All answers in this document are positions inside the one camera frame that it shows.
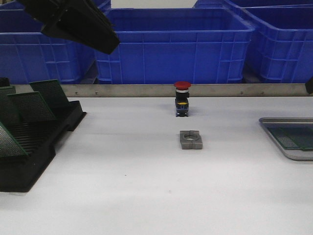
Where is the blue centre plastic crate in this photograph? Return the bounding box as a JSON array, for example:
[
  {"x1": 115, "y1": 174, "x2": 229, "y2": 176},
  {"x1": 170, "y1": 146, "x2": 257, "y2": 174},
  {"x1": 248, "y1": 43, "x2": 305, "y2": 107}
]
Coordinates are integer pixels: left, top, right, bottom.
[{"x1": 95, "y1": 8, "x2": 254, "y2": 84}]

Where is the steel table edge rail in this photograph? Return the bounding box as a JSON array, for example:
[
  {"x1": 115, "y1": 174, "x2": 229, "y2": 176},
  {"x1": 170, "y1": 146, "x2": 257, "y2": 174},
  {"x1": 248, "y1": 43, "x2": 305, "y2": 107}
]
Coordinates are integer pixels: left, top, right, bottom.
[{"x1": 11, "y1": 84, "x2": 313, "y2": 98}]

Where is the red emergency stop button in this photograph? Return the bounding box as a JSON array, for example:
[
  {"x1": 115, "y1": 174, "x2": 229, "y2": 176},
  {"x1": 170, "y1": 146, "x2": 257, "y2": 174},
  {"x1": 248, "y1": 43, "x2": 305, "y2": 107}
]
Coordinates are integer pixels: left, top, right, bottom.
[{"x1": 174, "y1": 81, "x2": 191, "y2": 117}]

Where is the green board second row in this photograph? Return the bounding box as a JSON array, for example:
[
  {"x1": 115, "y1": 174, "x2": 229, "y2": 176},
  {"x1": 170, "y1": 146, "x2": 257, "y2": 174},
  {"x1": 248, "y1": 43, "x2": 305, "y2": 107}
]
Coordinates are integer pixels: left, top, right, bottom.
[{"x1": 8, "y1": 92, "x2": 56, "y2": 123}]

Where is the silver metal tray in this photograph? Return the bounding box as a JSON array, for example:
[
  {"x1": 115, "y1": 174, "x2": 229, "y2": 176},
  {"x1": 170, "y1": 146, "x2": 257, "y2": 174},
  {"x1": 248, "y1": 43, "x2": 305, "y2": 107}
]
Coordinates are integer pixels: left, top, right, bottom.
[{"x1": 259, "y1": 117, "x2": 313, "y2": 161}]

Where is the grey metal clamp block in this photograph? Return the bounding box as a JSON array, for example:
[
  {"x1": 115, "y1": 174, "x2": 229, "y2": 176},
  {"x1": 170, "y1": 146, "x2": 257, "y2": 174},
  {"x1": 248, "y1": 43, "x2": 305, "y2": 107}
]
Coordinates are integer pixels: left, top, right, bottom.
[{"x1": 179, "y1": 130, "x2": 203, "y2": 150}]

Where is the blue right rear crate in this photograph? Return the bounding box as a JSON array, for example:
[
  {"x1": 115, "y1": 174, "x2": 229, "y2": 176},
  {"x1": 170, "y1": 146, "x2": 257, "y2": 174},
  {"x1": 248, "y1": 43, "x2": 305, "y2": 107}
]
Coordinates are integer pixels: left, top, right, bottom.
[{"x1": 193, "y1": 0, "x2": 313, "y2": 9}]

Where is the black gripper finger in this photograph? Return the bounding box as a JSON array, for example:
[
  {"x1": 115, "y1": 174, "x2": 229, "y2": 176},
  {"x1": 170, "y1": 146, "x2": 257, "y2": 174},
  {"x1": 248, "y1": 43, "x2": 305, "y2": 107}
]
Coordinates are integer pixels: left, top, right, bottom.
[{"x1": 305, "y1": 77, "x2": 313, "y2": 94}]

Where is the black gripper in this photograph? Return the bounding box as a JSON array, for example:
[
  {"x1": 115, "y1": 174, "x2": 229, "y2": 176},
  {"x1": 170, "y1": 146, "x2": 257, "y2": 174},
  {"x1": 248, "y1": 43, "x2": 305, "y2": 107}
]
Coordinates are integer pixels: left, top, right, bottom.
[{"x1": 18, "y1": 0, "x2": 120, "y2": 54}]

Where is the green board rearmost right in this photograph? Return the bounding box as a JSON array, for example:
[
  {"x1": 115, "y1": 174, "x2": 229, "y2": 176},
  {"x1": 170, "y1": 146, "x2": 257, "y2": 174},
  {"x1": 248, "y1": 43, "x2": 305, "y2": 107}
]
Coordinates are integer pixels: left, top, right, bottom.
[{"x1": 29, "y1": 79, "x2": 70, "y2": 109}]

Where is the blue right front crate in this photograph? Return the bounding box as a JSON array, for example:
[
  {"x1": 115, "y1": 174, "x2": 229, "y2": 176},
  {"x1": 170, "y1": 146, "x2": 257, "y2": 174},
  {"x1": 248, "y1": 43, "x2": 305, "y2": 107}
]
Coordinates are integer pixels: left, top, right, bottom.
[{"x1": 243, "y1": 7, "x2": 313, "y2": 83}]

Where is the green board far left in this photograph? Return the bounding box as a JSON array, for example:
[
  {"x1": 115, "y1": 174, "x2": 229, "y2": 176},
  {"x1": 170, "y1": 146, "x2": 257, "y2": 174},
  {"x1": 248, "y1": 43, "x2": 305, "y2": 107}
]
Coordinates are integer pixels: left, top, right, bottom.
[{"x1": 0, "y1": 86, "x2": 21, "y2": 126}]

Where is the blue left front crate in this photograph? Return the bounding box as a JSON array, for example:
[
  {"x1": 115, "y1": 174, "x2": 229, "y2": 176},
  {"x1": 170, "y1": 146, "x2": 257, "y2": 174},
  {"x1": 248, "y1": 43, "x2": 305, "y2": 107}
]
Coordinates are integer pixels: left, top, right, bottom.
[{"x1": 0, "y1": 9, "x2": 94, "y2": 84}]

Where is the black slotted board rack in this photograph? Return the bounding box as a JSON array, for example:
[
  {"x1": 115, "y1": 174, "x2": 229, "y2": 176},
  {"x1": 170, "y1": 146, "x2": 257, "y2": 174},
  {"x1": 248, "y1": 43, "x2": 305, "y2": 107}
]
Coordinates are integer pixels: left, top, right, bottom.
[{"x1": 0, "y1": 77, "x2": 88, "y2": 193}]

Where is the green board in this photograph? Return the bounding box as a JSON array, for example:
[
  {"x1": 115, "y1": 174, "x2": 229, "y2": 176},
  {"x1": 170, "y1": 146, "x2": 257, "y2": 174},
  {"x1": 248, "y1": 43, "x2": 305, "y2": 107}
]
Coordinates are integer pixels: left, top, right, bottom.
[
  {"x1": 0, "y1": 122, "x2": 28, "y2": 160},
  {"x1": 0, "y1": 86, "x2": 21, "y2": 126}
]

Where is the green board third row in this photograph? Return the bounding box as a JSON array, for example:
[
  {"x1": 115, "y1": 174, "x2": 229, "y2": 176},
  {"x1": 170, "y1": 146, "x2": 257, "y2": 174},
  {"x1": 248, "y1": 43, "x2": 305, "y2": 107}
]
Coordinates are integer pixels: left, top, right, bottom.
[{"x1": 281, "y1": 127, "x2": 313, "y2": 150}]

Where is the green board front left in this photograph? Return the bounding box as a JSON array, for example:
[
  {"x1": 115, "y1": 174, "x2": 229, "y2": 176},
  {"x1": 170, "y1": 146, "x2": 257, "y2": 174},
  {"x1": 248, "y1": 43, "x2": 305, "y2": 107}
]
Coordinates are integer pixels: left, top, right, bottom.
[{"x1": 0, "y1": 122, "x2": 28, "y2": 160}]

